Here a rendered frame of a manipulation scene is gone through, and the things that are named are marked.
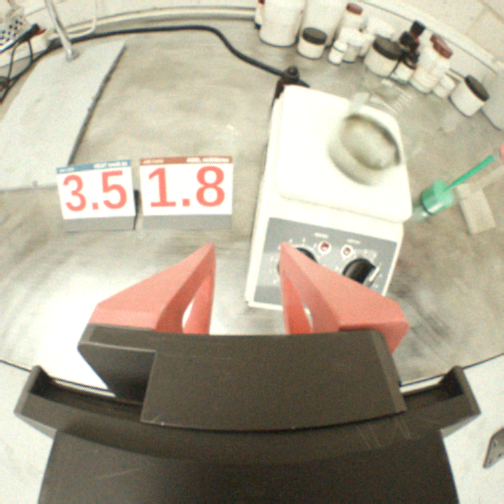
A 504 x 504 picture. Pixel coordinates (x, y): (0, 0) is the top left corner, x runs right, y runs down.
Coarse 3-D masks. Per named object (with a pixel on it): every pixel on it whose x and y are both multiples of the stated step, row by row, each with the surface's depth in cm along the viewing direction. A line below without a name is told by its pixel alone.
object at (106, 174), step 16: (64, 176) 22; (80, 176) 22; (96, 176) 23; (112, 176) 23; (128, 176) 23; (64, 192) 23; (80, 192) 23; (96, 192) 23; (112, 192) 24; (128, 192) 24; (64, 208) 24; (80, 208) 24; (96, 208) 24; (112, 208) 24; (128, 208) 25
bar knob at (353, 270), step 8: (352, 264) 21; (360, 264) 20; (368, 264) 20; (344, 272) 21; (352, 272) 21; (360, 272) 20; (368, 272) 19; (376, 272) 19; (360, 280) 20; (368, 280) 19
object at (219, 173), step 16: (144, 176) 23; (160, 176) 24; (176, 176) 24; (192, 176) 24; (208, 176) 24; (224, 176) 24; (144, 192) 24; (160, 192) 24; (176, 192) 24; (192, 192) 25; (208, 192) 25; (224, 192) 25; (160, 208) 25; (176, 208) 25; (192, 208) 25
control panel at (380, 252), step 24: (264, 240) 20; (288, 240) 20; (312, 240) 20; (336, 240) 20; (360, 240) 20; (384, 240) 20; (264, 264) 21; (336, 264) 21; (384, 264) 21; (264, 288) 21
